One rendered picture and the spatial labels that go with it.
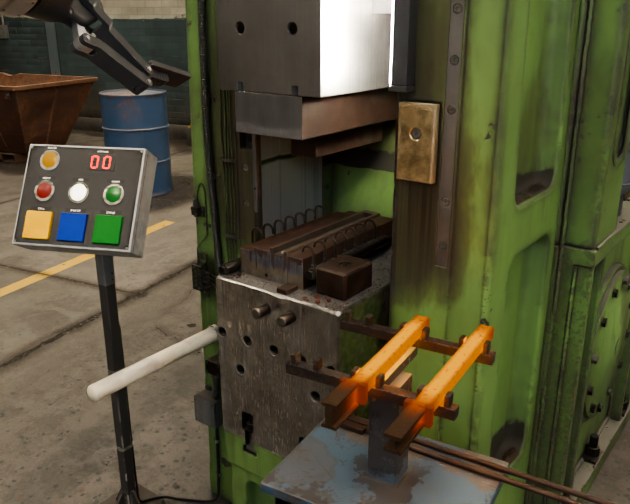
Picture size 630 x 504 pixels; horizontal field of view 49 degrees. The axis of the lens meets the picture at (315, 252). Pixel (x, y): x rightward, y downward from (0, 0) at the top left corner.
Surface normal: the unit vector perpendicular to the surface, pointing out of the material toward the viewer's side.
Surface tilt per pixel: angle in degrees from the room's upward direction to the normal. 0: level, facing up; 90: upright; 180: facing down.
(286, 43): 90
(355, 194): 90
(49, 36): 90
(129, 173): 60
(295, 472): 0
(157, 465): 0
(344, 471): 0
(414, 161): 90
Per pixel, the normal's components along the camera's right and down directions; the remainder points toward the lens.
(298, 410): -0.60, 0.26
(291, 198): 0.80, 0.20
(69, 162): -0.18, -0.19
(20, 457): 0.00, -0.95
